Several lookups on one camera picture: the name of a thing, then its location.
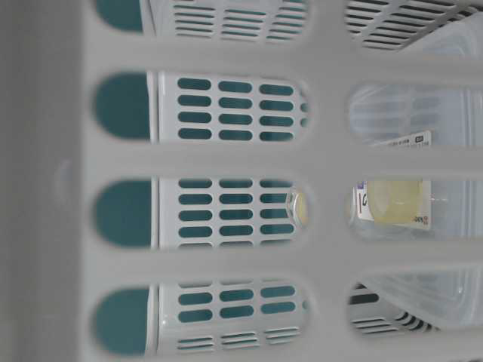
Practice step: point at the white plastic shopping basket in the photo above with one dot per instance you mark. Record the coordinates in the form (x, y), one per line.
(55, 159)

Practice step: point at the yellowish cellophane tape roll pack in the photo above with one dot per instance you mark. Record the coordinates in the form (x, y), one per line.
(394, 202)

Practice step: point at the clear plastic food container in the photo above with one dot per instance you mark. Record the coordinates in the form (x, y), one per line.
(404, 115)

